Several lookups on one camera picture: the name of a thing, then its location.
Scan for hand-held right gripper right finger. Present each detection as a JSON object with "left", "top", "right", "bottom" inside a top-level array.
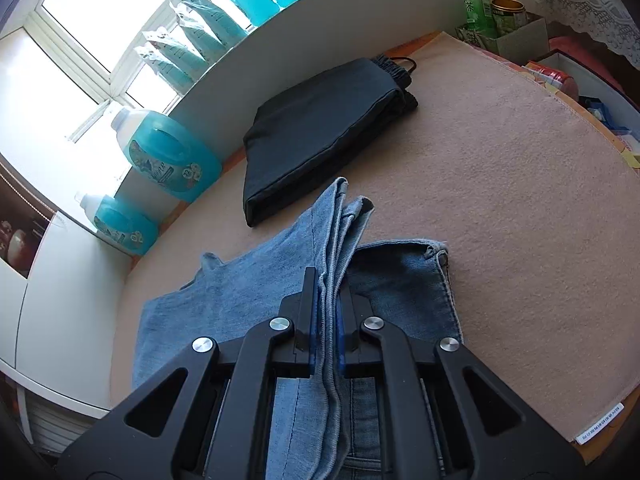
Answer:
[{"left": 339, "top": 292, "right": 593, "bottom": 480}]

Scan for white lace tablecloth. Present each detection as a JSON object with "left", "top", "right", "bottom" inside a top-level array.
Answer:
[{"left": 515, "top": 0, "right": 640, "bottom": 68}]

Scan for blue denim pants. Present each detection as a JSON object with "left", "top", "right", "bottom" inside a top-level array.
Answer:
[{"left": 132, "top": 176, "right": 463, "bottom": 480}]

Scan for blue pump detergent bottle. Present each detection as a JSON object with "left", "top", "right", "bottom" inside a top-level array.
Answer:
[{"left": 74, "top": 191, "right": 160, "bottom": 257}]

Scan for white framed window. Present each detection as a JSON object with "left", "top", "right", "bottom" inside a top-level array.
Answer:
[{"left": 0, "top": 0, "right": 321, "bottom": 146}]

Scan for wooden shelf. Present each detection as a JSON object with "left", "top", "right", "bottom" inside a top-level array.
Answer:
[{"left": 0, "top": 160, "right": 56, "bottom": 281}]

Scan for white cabinet panel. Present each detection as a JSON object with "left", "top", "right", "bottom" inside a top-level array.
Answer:
[{"left": 0, "top": 210, "right": 133, "bottom": 418}]

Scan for beige blanket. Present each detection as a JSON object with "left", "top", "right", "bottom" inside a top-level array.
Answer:
[{"left": 110, "top": 31, "right": 640, "bottom": 453}]

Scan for open cardboard box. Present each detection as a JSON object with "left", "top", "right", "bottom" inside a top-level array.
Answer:
[{"left": 482, "top": 12, "right": 550, "bottom": 56}]

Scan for round tin can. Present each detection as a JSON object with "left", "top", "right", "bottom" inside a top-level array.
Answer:
[{"left": 490, "top": 0, "right": 527, "bottom": 36}]

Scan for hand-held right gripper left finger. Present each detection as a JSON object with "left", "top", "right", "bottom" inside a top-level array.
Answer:
[{"left": 55, "top": 266, "right": 318, "bottom": 480}]

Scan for large blue detergent jug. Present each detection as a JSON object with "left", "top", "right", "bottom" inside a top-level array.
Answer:
[{"left": 110, "top": 107, "right": 223, "bottom": 203}]

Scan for black folded pants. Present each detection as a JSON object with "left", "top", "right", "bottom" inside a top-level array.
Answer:
[{"left": 242, "top": 54, "right": 419, "bottom": 228}]

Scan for open white storage box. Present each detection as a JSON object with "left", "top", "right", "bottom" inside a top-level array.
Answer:
[{"left": 522, "top": 49, "right": 640, "bottom": 146}]

